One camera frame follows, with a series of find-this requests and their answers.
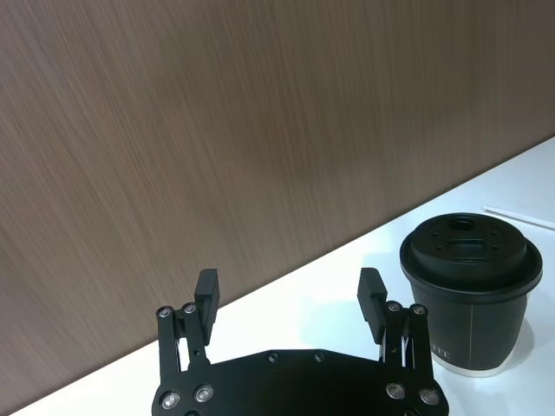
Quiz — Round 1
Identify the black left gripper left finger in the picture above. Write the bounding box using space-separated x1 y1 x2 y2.
149 268 222 413

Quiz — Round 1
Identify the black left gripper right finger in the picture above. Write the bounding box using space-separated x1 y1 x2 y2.
356 267 451 412

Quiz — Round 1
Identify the black plastic cup lid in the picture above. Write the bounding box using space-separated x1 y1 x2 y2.
399 211 545 302

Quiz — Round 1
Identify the black paper coffee cup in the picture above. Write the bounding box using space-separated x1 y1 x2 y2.
408 276 528 380

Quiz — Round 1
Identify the thin white paper-wrapped straw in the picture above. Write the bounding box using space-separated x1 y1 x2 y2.
482 205 555 231

